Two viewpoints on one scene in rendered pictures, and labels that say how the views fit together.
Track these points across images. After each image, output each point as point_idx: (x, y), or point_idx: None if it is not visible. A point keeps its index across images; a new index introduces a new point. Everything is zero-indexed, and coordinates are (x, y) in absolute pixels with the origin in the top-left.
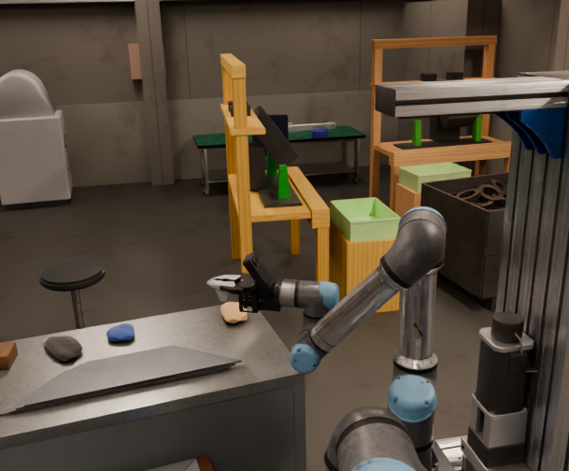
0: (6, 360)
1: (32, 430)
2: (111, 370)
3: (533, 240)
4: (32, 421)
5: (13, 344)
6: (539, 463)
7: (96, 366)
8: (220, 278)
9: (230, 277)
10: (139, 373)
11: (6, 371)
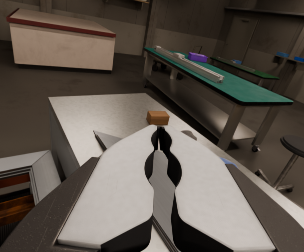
0: (150, 118)
1: (72, 148)
2: (157, 173)
3: None
4: (85, 146)
5: (166, 116)
6: None
7: (159, 162)
8: (177, 143)
9: (206, 182)
10: (158, 196)
11: (147, 124)
